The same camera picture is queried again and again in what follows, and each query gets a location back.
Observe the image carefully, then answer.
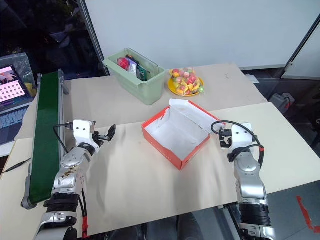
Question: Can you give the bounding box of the open laptop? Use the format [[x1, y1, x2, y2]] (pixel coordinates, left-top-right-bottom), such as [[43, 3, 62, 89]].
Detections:
[[0, 64, 35, 146]]

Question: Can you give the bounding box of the black diagonal frame bar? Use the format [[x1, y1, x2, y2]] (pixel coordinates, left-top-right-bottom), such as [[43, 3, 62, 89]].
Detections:
[[280, 16, 320, 79]]

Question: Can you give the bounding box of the grey floor device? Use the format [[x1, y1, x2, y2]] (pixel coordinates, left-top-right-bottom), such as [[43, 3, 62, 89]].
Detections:
[[268, 92, 296, 114]]

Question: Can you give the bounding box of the yellow plate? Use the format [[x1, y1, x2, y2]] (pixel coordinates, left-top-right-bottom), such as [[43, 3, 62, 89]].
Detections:
[[167, 75, 206, 97]]

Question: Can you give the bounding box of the brown cardboard sheet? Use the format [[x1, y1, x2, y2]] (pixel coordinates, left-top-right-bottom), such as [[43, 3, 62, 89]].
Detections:
[[61, 61, 269, 131]]

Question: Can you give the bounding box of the clear bag of toy fruit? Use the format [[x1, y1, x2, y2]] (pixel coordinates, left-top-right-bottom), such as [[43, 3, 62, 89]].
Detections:
[[169, 66, 206, 97]]

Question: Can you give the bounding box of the pale green plastic bin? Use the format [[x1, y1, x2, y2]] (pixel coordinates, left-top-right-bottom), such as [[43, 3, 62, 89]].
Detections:
[[102, 47, 167, 106]]

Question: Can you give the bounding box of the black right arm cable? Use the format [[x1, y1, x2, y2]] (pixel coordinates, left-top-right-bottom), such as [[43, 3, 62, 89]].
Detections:
[[210, 120, 266, 174]]

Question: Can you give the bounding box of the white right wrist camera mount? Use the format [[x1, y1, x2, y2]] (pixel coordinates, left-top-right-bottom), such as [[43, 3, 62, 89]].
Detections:
[[230, 122, 259, 151]]

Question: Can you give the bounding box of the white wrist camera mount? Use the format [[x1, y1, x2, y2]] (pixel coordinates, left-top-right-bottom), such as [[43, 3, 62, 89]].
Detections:
[[72, 119, 97, 151], [230, 122, 259, 151]]

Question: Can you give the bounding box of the green conveyor belt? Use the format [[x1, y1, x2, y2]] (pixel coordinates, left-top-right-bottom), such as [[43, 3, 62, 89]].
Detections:
[[21, 69, 71, 210]]

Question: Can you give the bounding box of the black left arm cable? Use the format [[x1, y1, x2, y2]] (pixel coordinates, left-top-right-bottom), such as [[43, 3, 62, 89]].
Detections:
[[53, 123, 90, 239]]

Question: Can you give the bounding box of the black pen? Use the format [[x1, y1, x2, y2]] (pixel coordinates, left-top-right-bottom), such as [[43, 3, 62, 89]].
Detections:
[[1, 159, 34, 174]]

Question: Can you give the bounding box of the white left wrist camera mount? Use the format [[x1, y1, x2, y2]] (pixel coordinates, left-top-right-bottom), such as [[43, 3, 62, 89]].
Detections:
[[72, 119, 97, 151]]

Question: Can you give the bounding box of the red toy fruit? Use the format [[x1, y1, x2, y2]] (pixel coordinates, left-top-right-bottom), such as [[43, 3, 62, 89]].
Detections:
[[116, 57, 130, 70]]

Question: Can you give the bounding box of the red cardboard shoe box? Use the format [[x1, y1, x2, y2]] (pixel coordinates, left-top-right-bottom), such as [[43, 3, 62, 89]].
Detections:
[[141, 98, 222, 171]]

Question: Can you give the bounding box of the clear plastic bag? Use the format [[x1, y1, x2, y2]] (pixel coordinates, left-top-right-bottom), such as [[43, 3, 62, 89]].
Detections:
[[0, 52, 39, 98]]

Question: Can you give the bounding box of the aluminium frame post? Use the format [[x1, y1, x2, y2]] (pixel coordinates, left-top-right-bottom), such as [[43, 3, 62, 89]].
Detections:
[[74, 0, 111, 76]]

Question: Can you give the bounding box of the red floor tape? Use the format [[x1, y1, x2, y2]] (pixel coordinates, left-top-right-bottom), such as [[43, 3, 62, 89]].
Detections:
[[295, 195, 320, 234]]

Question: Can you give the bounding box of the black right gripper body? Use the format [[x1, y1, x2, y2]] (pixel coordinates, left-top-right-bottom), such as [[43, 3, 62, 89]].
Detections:
[[217, 126, 234, 145]]

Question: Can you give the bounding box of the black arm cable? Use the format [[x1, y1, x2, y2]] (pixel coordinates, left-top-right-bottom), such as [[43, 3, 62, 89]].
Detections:
[[53, 123, 90, 239], [210, 120, 266, 174]]

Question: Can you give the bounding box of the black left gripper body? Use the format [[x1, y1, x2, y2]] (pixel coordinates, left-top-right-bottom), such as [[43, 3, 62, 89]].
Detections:
[[92, 130, 111, 146]]

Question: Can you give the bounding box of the cream board sheet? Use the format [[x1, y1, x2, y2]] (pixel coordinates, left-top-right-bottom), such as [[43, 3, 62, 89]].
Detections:
[[209, 101, 320, 201]]

